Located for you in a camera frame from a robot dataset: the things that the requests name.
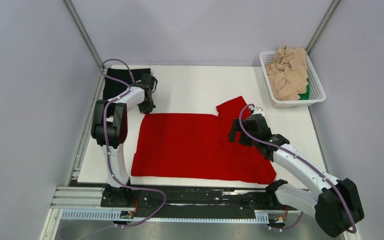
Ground red t shirt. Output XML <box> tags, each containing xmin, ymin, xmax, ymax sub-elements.
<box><xmin>131</xmin><ymin>96</ymin><xmax>277</xmax><ymax>185</ymax></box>

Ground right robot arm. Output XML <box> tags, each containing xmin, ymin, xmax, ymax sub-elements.
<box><xmin>228</xmin><ymin>113</ymin><xmax>365</xmax><ymax>238</ymax></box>

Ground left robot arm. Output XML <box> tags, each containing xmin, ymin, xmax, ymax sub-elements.
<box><xmin>91</xmin><ymin>73</ymin><xmax>158</xmax><ymax>208</ymax></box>

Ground folded black t shirt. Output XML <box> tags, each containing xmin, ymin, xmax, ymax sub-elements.
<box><xmin>102</xmin><ymin>68</ymin><xmax>151</xmax><ymax>100</ymax></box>

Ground green t shirt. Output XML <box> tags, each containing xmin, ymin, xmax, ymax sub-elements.
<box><xmin>298</xmin><ymin>78</ymin><xmax>311</xmax><ymax>101</ymax></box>

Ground beige t shirt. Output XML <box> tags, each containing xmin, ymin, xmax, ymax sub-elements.
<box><xmin>265</xmin><ymin>46</ymin><xmax>308</xmax><ymax>101</ymax></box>

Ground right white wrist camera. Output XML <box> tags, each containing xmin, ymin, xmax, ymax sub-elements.
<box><xmin>248</xmin><ymin>105</ymin><xmax>265</xmax><ymax>117</ymax></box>

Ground left frame post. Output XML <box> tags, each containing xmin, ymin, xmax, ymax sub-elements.
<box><xmin>62</xmin><ymin>0</ymin><xmax>105</xmax><ymax>70</ymax></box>

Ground frame post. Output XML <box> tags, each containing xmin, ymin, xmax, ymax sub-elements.
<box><xmin>62</xmin><ymin>0</ymin><xmax>105</xmax><ymax>70</ymax></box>
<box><xmin>306</xmin><ymin>0</ymin><xmax>342</xmax><ymax>55</ymax></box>

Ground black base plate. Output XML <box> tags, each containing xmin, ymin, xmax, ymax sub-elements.
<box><xmin>103</xmin><ymin>185</ymin><xmax>293</xmax><ymax>220</ymax></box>

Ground right frame post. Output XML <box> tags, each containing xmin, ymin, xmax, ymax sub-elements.
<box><xmin>306</xmin><ymin>0</ymin><xmax>342</xmax><ymax>55</ymax></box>

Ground aluminium frame rail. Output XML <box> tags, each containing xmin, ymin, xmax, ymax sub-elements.
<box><xmin>39</xmin><ymin>186</ymin><xmax>362</xmax><ymax>240</ymax></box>

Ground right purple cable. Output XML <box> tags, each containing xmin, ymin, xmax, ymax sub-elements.
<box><xmin>238</xmin><ymin>103</ymin><xmax>359</xmax><ymax>235</ymax></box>

